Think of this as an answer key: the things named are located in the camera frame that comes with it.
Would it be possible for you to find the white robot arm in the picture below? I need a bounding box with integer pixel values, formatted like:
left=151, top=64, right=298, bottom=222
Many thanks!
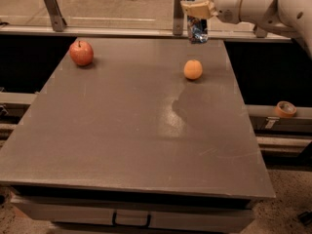
left=180, top=0, right=312, bottom=57

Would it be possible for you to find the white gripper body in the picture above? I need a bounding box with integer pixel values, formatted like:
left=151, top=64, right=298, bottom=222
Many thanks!
left=214, top=0, right=242, bottom=24

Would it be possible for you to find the grey drawer with handle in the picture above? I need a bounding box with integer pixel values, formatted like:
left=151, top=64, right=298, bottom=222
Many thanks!
left=12, top=195, right=254, bottom=234

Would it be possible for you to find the orange fruit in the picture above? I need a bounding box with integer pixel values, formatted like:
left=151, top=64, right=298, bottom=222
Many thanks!
left=183, top=59, right=203, bottom=80

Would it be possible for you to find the metal rail behind table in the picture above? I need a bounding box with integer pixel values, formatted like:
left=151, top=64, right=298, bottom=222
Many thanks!
left=0, top=24, right=292, bottom=43

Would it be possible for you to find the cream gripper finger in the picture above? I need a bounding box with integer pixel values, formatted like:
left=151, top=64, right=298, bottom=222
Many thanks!
left=180, top=0, right=217, bottom=20

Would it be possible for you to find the middle metal bracket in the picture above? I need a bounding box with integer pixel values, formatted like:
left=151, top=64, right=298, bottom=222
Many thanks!
left=173, top=0, right=184, bottom=36

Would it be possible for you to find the red apple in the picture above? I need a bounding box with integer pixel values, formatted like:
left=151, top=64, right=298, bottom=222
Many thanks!
left=69, top=40, right=94, bottom=66

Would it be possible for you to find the left metal bracket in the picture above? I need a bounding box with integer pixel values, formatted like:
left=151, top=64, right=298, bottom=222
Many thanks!
left=44, top=0, right=67, bottom=32

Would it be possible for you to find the orange tape roll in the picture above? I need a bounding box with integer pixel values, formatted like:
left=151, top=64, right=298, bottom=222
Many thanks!
left=275, top=101, right=296, bottom=118

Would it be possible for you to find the crushed blue silver can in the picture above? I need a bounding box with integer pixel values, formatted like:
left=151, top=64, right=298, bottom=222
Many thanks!
left=187, top=15, right=208, bottom=44

